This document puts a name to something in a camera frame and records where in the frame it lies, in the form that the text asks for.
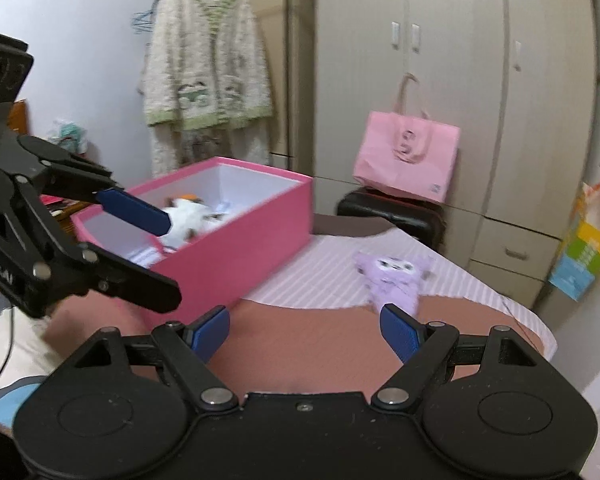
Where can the blue wire hangers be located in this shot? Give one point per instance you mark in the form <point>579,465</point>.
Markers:
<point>142,22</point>

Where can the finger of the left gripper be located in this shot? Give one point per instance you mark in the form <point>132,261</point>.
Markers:
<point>52,267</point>
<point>67,175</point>

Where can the striped cloth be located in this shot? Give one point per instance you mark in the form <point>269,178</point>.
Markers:
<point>344,271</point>

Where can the cream green knit cardigan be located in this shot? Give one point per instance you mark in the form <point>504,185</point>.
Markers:
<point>205,84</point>

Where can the colourful paper gift bag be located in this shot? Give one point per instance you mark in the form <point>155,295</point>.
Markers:
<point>578,262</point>

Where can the purple plush toy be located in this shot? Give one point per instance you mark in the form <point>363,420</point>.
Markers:
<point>391,280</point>

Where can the pink tote bag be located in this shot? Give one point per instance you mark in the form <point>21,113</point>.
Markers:
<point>407,156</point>

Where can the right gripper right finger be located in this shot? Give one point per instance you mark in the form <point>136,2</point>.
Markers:
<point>424,350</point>

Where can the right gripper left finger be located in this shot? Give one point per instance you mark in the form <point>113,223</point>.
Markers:
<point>187,349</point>

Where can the black suitcase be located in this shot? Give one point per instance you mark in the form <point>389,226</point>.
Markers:
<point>422,220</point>

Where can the pink cardboard storage box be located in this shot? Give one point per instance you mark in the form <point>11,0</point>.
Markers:
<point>268,217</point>

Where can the white brown plush toy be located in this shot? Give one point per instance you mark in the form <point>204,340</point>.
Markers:
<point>190,220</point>

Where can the grey wooden wardrobe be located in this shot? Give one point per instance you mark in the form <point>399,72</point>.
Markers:
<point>516,76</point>

